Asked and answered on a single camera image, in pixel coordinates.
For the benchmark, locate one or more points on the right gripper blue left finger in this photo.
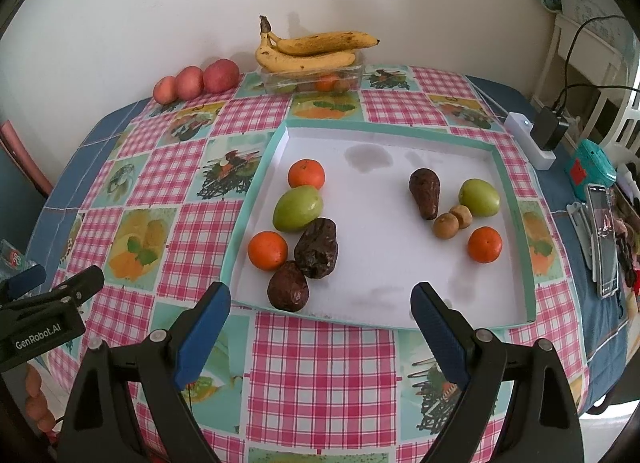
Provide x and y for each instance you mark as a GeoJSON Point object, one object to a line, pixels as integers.
{"type": "Point", "coordinates": [196, 331]}

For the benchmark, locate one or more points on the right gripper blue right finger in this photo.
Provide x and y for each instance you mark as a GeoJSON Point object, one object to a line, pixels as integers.
{"type": "Point", "coordinates": [436, 323]}

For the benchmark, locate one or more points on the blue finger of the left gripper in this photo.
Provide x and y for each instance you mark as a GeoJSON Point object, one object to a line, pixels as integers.
{"type": "Point", "coordinates": [21, 283]}

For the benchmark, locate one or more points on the dark brown avocado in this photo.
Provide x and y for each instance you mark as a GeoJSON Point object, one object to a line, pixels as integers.
{"type": "Point", "coordinates": [288, 288]}
{"type": "Point", "coordinates": [424, 186]}
{"type": "Point", "coordinates": [316, 250]}

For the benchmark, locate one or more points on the small orange tangerine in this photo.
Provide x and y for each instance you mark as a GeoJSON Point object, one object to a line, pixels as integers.
{"type": "Point", "coordinates": [267, 250]}
{"type": "Point", "coordinates": [484, 245]}

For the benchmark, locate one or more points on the small brown longan fruit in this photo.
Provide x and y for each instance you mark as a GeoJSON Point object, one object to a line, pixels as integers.
{"type": "Point", "coordinates": [446, 226]}

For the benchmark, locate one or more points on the dented brown longan fruit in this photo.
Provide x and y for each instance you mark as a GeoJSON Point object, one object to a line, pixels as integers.
{"type": "Point", "coordinates": [463, 215]}

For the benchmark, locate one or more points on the oval green fruit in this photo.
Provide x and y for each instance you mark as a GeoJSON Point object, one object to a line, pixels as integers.
{"type": "Point", "coordinates": [297, 208]}

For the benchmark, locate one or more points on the small round green fruit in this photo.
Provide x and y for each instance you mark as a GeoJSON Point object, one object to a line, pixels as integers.
{"type": "Point", "coordinates": [479, 197]}

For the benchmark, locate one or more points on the large orange tangerine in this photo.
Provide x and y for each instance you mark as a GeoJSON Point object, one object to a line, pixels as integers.
{"type": "Point", "coordinates": [306, 172]}

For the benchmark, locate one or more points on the person's left hand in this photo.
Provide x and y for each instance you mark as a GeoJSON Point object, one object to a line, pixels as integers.
{"type": "Point", "coordinates": [36, 406]}

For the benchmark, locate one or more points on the metal phone stand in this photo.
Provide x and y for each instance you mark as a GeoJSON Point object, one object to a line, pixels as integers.
{"type": "Point", "coordinates": [581, 220]}

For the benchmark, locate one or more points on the smartphone on stand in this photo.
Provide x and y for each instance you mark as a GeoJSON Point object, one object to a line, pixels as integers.
{"type": "Point", "coordinates": [604, 248]}

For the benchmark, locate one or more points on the white tray teal rim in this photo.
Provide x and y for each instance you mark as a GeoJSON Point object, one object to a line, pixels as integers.
{"type": "Point", "coordinates": [385, 247]}

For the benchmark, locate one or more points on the teal box red label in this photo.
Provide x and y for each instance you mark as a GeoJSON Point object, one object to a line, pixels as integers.
{"type": "Point", "coordinates": [589, 165]}

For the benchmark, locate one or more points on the white power strip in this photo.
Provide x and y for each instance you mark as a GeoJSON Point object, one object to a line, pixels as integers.
{"type": "Point", "coordinates": [520, 128]}

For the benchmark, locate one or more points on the left red apple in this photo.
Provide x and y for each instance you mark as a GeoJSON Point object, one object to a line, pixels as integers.
{"type": "Point", "coordinates": [165, 90]}

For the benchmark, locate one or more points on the black power adapter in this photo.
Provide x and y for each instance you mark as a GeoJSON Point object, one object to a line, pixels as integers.
{"type": "Point", "coordinates": [548, 129]}

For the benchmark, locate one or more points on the middle red apple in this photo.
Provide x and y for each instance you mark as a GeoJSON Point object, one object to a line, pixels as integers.
{"type": "Point", "coordinates": [189, 83]}

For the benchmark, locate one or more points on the tangerine inside plastic container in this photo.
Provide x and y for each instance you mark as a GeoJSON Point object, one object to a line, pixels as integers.
{"type": "Point", "coordinates": [326, 83]}

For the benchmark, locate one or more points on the lower yellow banana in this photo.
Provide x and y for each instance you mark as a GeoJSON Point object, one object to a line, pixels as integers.
{"type": "Point", "coordinates": [275, 61]}

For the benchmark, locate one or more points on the clear plastic fruit container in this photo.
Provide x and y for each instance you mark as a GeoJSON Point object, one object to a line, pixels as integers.
{"type": "Point", "coordinates": [286, 83]}

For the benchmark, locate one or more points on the upper spotted banana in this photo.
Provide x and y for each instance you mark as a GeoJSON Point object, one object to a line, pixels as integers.
{"type": "Point", "coordinates": [319, 43]}

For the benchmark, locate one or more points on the white shelf unit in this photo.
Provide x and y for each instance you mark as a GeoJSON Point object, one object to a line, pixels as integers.
{"type": "Point", "coordinates": [596, 87]}

